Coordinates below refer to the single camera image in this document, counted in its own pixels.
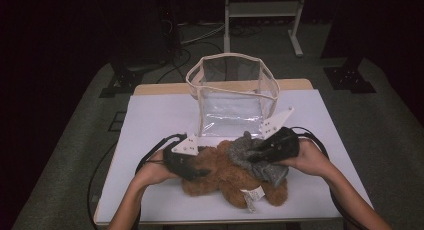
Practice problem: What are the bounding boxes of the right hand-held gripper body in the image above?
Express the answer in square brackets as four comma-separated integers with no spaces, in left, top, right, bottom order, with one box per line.
[260,106,301,164]

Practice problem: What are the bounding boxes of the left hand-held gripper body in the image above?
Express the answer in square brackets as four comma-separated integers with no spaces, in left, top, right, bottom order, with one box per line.
[162,133,201,182]

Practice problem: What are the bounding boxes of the person's left hand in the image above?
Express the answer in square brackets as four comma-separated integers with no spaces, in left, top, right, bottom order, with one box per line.
[132,149,184,188]

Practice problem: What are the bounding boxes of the person's right hand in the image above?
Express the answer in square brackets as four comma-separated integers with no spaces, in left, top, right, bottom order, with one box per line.
[275,138,338,180]

